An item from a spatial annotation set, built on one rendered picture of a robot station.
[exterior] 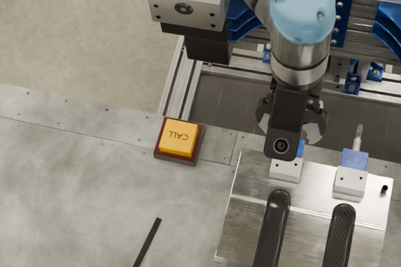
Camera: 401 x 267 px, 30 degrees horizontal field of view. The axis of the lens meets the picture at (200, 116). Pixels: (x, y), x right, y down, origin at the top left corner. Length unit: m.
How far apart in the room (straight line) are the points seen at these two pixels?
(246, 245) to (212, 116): 0.89
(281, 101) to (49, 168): 0.56
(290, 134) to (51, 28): 1.64
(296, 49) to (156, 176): 0.55
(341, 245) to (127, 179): 0.41
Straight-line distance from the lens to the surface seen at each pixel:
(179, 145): 1.36
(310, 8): 0.87
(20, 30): 2.60
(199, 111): 2.09
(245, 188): 1.27
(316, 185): 1.27
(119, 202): 1.38
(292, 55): 0.92
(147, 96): 2.37
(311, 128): 1.11
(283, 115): 1.02
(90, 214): 1.38
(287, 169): 1.25
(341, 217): 1.26
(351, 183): 1.25
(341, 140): 2.06
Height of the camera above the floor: 2.08
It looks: 64 degrees down
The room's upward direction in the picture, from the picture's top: 9 degrees counter-clockwise
